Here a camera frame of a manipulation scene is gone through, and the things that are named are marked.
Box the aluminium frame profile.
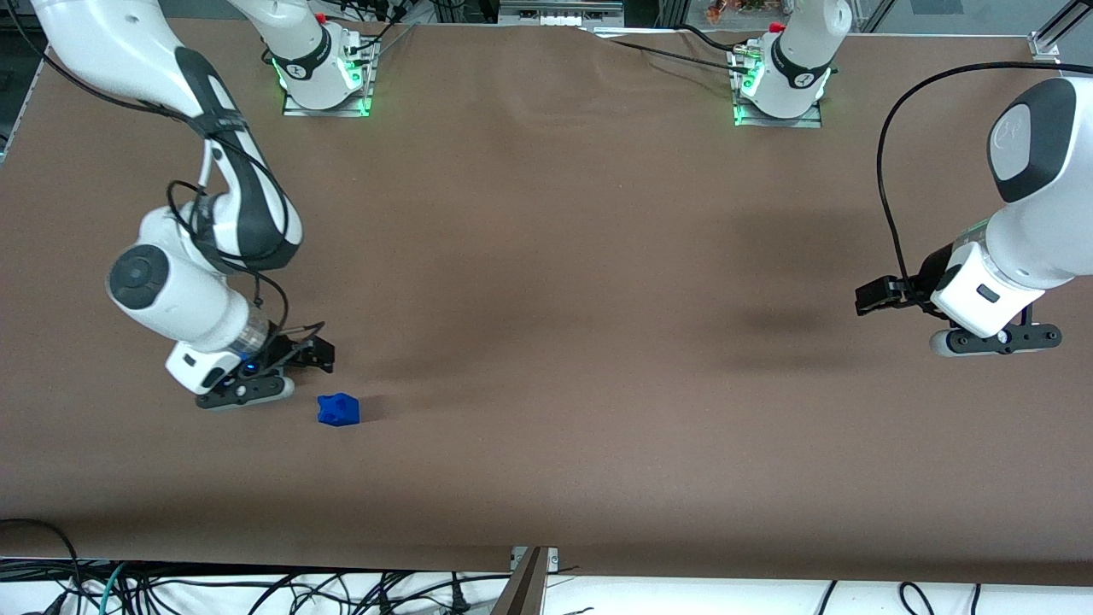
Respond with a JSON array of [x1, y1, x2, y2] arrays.
[[1028, 0, 1093, 62]]

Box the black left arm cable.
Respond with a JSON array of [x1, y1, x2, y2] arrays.
[[876, 61, 1093, 302]]

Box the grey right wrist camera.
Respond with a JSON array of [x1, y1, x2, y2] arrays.
[[196, 375, 297, 414]]

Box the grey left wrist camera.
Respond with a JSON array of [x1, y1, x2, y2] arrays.
[[929, 324, 1063, 358]]

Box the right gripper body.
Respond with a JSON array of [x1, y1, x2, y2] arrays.
[[165, 322, 289, 396]]

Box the brown table cloth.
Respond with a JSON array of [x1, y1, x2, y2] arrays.
[[0, 15, 1093, 590]]

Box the black cable on cloth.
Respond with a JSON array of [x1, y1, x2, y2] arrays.
[[581, 26, 757, 71]]

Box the grey power strip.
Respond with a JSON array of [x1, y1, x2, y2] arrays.
[[497, 0, 626, 27]]

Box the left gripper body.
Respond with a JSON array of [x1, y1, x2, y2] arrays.
[[917, 243, 1048, 340]]

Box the teal floor cable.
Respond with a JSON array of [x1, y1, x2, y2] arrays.
[[96, 561, 131, 615]]

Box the grey metal bracket bar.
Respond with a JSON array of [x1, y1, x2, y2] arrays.
[[489, 546, 560, 615]]

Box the black looped floor cable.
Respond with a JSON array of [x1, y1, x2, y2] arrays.
[[0, 518, 85, 599]]

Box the blue plastic part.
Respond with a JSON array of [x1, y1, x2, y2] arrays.
[[317, 392, 361, 428]]

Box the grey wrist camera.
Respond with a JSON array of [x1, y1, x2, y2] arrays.
[[196, 375, 297, 414], [929, 324, 1063, 358]]

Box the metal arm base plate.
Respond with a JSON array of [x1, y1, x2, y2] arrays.
[[282, 32, 378, 119], [732, 44, 824, 130]]

